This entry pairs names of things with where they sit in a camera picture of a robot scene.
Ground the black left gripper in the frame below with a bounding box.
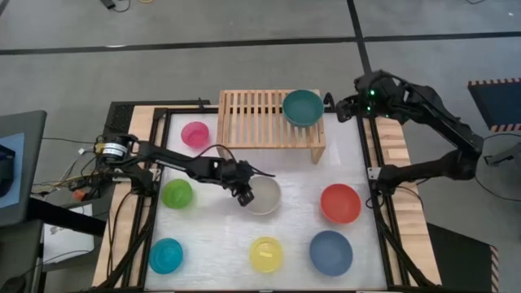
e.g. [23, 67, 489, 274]
[221, 159, 256, 208]

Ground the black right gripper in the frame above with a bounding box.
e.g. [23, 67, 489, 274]
[324, 92, 371, 123]

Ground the white bowl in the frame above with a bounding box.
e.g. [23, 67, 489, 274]
[243, 174, 282, 216]

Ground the yellow translucent bowl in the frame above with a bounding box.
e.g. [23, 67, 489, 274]
[249, 236, 284, 274]

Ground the green translucent bowl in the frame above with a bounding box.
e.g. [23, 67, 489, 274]
[161, 178, 195, 210]

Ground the pink translucent bowl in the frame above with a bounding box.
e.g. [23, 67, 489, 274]
[180, 120, 211, 149]

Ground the red bowl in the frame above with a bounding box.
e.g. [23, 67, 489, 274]
[319, 183, 362, 225]

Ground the blue bowl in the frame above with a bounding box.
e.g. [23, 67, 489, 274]
[309, 230, 354, 278]

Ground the wooden slatted shelf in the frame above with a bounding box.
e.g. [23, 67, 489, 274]
[216, 89, 327, 165]

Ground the teal bowl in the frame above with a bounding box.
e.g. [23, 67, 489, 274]
[282, 89, 326, 129]

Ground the cyan translucent bowl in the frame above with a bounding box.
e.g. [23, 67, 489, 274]
[148, 238, 185, 275]

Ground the black perforated panel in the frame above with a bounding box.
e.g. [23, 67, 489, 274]
[103, 100, 212, 138]

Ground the blue mat with striped edge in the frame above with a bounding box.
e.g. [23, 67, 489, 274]
[466, 77, 521, 133]

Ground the grey floor stand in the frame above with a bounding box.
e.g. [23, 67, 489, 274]
[483, 140, 521, 167]

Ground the black desk bar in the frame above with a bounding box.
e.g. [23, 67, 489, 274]
[26, 198, 107, 237]

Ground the white paper sheet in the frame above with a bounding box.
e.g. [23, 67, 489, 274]
[42, 202, 95, 265]

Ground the black floor mat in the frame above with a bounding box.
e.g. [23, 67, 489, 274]
[425, 222, 500, 293]

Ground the grey monitor with blue screen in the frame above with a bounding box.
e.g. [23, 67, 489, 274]
[0, 109, 48, 228]

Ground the black power adapter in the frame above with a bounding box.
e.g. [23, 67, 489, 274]
[99, 0, 131, 12]

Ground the black aluminium table frame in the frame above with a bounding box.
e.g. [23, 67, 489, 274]
[97, 106, 436, 293]

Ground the black cable beside table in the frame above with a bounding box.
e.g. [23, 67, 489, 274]
[105, 190, 135, 282]

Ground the black floor cable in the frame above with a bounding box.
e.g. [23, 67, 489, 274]
[471, 132, 521, 203]

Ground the yellow and white wire bundle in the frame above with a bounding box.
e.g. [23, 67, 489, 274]
[30, 162, 119, 196]

